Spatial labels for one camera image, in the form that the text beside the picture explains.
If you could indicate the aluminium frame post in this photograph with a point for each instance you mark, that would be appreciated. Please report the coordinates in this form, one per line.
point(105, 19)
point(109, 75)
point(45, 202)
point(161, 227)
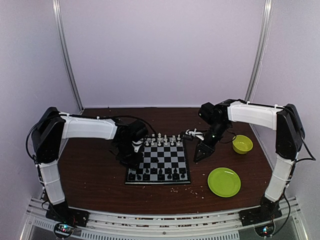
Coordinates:
point(56, 5)
point(261, 47)

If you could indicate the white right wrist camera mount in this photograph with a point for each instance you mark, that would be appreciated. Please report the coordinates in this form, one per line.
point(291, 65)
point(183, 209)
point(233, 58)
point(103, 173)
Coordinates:
point(194, 133)

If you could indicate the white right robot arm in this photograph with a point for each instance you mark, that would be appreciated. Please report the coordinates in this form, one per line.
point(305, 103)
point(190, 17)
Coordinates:
point(283, 120)

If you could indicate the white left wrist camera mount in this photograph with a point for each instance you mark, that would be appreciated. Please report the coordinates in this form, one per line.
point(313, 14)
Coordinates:
point(137, 144)

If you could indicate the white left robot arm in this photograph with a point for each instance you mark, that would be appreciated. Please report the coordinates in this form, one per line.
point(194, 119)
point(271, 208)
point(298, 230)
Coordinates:
point(56, 128)

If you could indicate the front aluminium rail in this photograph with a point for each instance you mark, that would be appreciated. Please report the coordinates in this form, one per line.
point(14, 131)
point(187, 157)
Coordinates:
point(219, 225)

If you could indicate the green bowl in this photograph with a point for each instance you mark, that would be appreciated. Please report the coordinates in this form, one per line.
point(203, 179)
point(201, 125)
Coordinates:
point(242, 144)

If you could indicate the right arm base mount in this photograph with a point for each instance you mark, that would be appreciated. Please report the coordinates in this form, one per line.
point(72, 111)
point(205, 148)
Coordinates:
point(262, 216)

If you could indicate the green plate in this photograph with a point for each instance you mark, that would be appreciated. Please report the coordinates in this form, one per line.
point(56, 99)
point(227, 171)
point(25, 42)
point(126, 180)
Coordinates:
point(224, 182)

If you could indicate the black king piece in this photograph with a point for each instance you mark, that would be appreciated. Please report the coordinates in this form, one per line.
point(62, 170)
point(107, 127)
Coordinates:
point(160, 175)

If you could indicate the right aluminium frame post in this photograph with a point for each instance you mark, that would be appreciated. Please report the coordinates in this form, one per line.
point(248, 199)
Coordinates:
point(261, 47)

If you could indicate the left aluminium frame post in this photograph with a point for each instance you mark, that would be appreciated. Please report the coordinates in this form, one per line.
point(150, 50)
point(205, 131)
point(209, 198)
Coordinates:
point(56, 5)

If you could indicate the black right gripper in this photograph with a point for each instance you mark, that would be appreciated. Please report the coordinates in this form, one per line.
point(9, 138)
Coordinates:
point(207, 149)

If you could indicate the black and white chessboard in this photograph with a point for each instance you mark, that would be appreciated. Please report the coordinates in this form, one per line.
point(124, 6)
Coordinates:
point(161, 152)

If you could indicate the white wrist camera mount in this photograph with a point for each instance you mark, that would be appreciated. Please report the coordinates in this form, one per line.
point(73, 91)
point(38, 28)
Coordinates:
point(194, 133)
point(137, 144)

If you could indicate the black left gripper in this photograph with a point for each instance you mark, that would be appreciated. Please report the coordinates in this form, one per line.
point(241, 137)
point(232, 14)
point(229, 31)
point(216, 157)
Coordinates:
point(134, 163)

